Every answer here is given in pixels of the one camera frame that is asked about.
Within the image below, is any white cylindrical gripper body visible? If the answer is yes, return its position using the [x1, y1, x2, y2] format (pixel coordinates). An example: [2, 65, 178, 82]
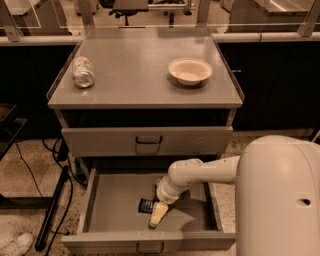
[156, 176, 184, 204]

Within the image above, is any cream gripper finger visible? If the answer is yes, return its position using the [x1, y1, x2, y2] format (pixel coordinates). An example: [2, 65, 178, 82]
[149, 202, 169, 228]

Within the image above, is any dark blue rxbar wrapper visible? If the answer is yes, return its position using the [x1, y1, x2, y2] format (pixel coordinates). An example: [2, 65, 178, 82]
[138, 198, 156, 214]

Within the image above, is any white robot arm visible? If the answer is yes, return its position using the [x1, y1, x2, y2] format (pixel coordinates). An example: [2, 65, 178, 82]
[150, 135, 320, 256]

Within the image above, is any grey open middle drawer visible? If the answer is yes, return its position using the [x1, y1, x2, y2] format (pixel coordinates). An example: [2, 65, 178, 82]
[62, 169, 236, 254]

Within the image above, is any grey top drawer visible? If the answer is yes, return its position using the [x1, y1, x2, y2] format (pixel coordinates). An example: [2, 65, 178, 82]
[62, 126, 233, 157]

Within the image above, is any grey drawer cabinet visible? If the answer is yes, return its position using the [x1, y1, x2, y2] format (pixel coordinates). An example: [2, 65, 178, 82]
[46, 26, 246, 256]

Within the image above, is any black table leg bar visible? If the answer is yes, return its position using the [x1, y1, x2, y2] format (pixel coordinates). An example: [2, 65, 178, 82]
[35, 166, 69, 252]

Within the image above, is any white paper bowl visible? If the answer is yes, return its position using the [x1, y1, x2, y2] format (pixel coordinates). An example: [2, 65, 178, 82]
[168, 58, 212, 86]

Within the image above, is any white sneaker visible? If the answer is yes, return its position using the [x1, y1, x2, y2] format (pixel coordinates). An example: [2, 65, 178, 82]
[0, 233, 34, 256]

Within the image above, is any silver soda can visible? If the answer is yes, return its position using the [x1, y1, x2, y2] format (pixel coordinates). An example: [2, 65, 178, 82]
[72, 56, 95, 89]

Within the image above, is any dark side table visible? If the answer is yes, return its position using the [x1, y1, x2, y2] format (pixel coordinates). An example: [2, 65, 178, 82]
[0, 103, 27, 160]

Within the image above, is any black office chair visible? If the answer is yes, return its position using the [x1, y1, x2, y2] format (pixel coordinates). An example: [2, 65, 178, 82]
[99, 0, 149, 26]

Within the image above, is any black floor cable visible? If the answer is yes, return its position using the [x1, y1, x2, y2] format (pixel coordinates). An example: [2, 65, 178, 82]
[13, 136, 88, 256]

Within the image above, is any white horizontal rail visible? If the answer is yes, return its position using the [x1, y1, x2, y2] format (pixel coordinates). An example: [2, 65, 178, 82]
[0, 32, 320, 47]

